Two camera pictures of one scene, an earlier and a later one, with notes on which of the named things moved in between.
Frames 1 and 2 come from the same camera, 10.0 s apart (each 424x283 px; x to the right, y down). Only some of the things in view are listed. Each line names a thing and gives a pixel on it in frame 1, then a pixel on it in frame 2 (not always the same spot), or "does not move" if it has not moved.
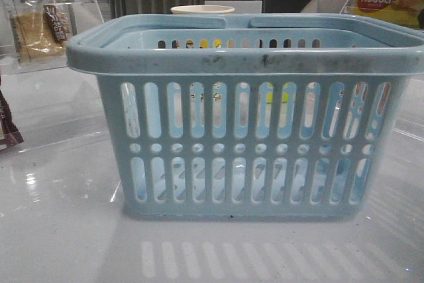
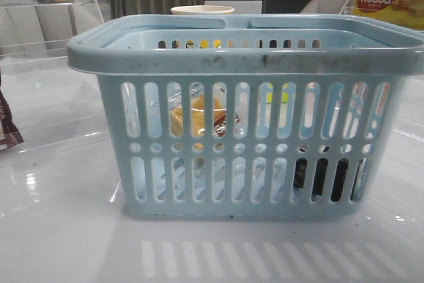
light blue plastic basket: [246, 116] does not move
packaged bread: [41, 29] -> [197, 106]
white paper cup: [203, 9] does not move
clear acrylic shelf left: [36, 20] does not move
